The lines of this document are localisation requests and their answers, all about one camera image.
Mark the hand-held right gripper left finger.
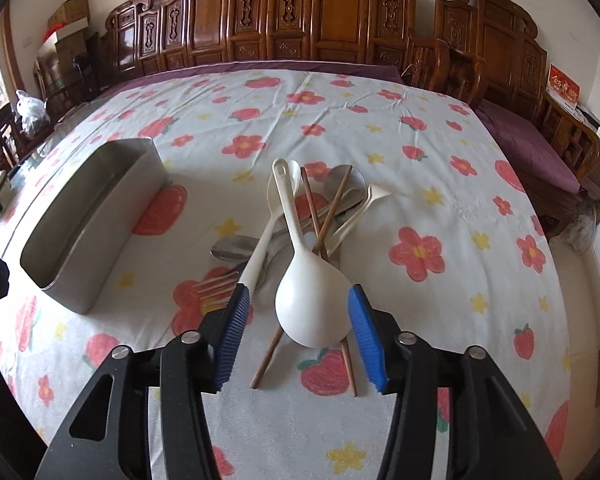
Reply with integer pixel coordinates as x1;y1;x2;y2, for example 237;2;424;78
35;282;253;480

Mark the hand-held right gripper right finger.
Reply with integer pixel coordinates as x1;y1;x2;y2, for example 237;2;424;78
347;284;563;480

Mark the metal fork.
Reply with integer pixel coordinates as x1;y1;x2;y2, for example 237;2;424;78
192;267;241;306

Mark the white plastic rice paddle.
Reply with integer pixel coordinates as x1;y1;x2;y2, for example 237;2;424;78
267;158;355;349

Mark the white plastic long-handled spoon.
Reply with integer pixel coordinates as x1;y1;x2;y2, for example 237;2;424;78
236;160;302;291

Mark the stainless steel container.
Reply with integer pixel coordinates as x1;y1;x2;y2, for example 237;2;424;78
19;139;168;315

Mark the cream plastic fork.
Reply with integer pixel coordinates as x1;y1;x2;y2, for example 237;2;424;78
325;184;403;258

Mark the round metal soup spoon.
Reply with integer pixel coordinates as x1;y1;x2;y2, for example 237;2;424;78
260;164;368;286

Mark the white plastic bag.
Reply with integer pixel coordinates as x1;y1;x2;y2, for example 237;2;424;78
14;90;48;136

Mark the floral strawberry bedsheet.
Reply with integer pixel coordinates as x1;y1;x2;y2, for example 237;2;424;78
0;67;571;480

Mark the clear plastic bag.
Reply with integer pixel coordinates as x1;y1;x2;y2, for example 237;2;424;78
560;200;600;253

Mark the purple bench cushion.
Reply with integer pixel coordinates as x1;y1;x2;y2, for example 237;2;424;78
472;99;581;195

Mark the brown cardboard box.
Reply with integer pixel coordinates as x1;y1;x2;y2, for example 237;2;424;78
47;0;91;31

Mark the red and white box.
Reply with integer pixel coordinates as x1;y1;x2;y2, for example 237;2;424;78
545;64;581;111

